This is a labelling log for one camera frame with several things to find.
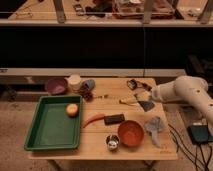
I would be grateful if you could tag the blue sponge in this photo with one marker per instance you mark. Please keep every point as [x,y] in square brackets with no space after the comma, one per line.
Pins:
[147,105]

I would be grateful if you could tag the white cup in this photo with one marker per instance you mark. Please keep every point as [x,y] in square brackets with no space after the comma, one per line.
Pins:
[75,82]

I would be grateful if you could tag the black rectangular block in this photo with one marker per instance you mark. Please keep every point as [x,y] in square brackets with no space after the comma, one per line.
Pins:
[114,119]

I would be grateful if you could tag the blue cup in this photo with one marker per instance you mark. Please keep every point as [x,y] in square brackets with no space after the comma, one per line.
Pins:
[89,84]

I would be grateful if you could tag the wooden table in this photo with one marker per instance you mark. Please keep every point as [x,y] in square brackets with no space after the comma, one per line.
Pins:
[92,138]

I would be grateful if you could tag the red bowl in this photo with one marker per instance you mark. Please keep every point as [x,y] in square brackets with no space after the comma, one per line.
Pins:
[130,133]

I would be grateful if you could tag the grey cloth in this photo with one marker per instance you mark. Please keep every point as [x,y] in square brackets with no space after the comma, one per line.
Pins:
[153,127]

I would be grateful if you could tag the green plastic tray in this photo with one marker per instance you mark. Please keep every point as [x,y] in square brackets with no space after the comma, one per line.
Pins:
[51,128]

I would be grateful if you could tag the purple bowl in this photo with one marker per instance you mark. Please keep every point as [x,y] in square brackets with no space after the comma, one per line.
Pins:
[56,86]

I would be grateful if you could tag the orange carrot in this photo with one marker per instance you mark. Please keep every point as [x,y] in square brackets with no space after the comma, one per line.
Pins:
[92,119]

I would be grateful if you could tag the brown pine cone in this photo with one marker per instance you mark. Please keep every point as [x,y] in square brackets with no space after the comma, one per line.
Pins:
[86,93]

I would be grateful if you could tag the yellow apple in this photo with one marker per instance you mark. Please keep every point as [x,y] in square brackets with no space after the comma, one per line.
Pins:
[72,110]

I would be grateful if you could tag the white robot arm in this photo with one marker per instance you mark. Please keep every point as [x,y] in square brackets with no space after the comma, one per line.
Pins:
[190,89]

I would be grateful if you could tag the small metal fork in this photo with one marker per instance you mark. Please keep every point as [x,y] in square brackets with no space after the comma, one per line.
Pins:
[101,97]

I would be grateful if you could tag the blue foot pedal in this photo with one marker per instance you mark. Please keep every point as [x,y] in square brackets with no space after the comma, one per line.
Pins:
[199,134]

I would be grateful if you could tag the small metal cup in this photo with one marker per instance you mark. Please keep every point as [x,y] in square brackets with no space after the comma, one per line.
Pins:
[112,142]

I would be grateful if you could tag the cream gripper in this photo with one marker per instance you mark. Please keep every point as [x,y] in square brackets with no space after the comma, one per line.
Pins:
[160,93]

